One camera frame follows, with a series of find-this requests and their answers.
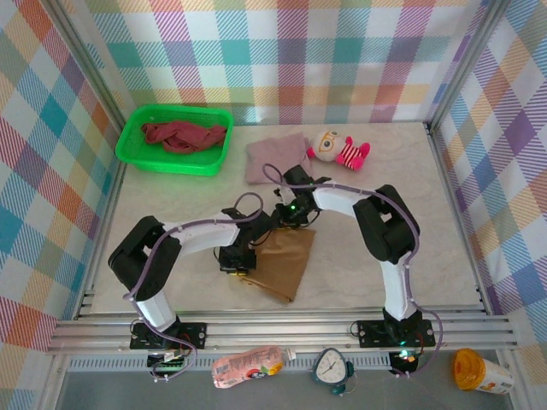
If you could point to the aluminium side rail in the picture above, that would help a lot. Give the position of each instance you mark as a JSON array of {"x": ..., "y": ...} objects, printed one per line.
[
  {"x": 461, "y": 230},
  {"x": 100, "y": 239}
]

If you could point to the pink ribbed tank top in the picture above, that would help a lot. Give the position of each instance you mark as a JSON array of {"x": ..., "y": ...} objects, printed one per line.
[{"x": 273, "y": 158}]

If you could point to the tan tank top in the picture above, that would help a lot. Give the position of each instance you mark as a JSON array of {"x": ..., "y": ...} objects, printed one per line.
[{"x": 282, "y": 265}]

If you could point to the green plastic basket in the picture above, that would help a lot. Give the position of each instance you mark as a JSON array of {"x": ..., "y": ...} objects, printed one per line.
[{"x": 132, "y": 149}]

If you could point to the plush toy with glasses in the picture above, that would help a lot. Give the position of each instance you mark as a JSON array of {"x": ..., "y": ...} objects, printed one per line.
[{"x": 327, "y": 147}]

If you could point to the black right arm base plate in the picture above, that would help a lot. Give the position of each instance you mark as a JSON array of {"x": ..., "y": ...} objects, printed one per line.
[{"x": 372, "y": 333}]

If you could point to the small green alarm clock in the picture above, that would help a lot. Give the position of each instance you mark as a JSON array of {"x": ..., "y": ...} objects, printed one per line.
[{"x": 329, "y": 367}]

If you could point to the orange lidded jar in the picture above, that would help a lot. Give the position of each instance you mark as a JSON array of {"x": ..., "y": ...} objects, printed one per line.
[{"x": 478, "y": 371}]

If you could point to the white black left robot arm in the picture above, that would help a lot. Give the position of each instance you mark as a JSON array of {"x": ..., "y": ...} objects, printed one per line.
[{"x": 205, "y": 237}]

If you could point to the dark red tank top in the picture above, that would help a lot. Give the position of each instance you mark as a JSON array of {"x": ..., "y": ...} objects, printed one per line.
[{"x": 188, "y": 134}]

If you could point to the aluminium frame post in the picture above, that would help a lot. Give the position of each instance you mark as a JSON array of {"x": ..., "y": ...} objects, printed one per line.
[
  {"x": 92, "y": 72},
  {"x": 466, "y": 64}
]

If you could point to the pink drink bottle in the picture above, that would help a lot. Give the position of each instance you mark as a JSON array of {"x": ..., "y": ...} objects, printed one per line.
[{"x": 248, "y": 367}]

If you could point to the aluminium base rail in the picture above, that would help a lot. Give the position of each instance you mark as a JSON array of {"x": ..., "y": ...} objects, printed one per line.
[{"x": 278, "y": 331}]

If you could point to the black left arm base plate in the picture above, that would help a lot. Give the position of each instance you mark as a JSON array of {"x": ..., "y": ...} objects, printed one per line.
[{"x": 196, "y": 335}]

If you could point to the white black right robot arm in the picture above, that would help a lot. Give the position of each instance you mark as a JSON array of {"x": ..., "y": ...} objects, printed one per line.
[{"x": 395, "y": 290}]

